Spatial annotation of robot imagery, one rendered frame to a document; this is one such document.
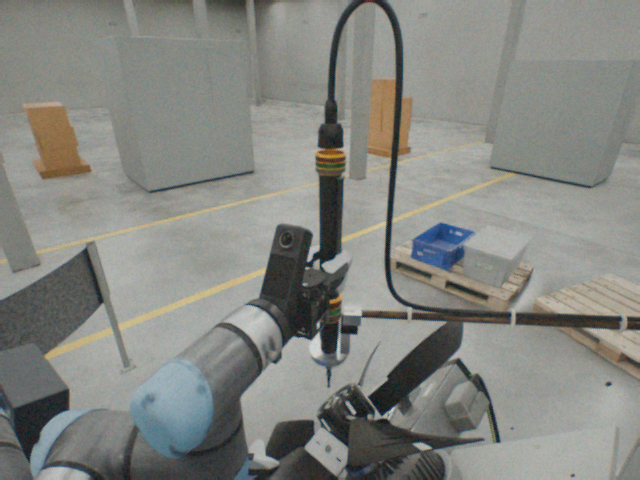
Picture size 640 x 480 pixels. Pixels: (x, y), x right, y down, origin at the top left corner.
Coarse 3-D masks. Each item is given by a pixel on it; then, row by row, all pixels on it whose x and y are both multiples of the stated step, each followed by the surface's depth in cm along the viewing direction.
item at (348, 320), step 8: (344, 312) 62; (360, 312) 62; (344, 320) 62; (352, 320) 62; (360, 320) 62; (344, 328) 62; (352, 328) 62; (344, 336) 63; (312, 344) 68; (344, 344) 64; (312, 352) 66; (320, 352) 66; (336, 352) 66; (344, 352) 65; (320, 360) 64; (328, 360) 64; (336, 360) 64
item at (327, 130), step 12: (336, 108) 48; (336, 120) 49; (324, 132) 49; (336, 132) 49; (324, 144) 49; (336, 144) 49; (336, 324) 63; (324, 336) 64; (336, 336) 64; (324, 348) 65; (336, 348) 66
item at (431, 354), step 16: (432, 336) 84; (448, 336) 89; (416, 352) 86; (432, 352) 90; (448, 352) 95; (400, 368) 86; (416, 368) 89; (432, 368) 93; (400, 384) 89; (416, 384) 92
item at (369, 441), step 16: (352, 432) 65; (368, 432) 64; (384, 432) 63; (400, 432) 64; (352, 448) 58; (368, 448) 57; (384, 448) 56; (400, 448) 56; (416, 448) 55; (432, 448) 55; (352, 464) 53
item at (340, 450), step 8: (320, 432) 82; (328, 432) 82; (312, 440) 81; (320, 440) 81; (328, 440) 81; (336, 440) 81; (312, 448) 80; (320, 448) 80; (336, 448) 80; (344, 448) 80; (320, 456) 78; (328, 456) 78; (336, 456) 78; (344, 456) 78; (328, 464) 77; (336, 464) 77; (344, 464) 77; (336, 472) 76
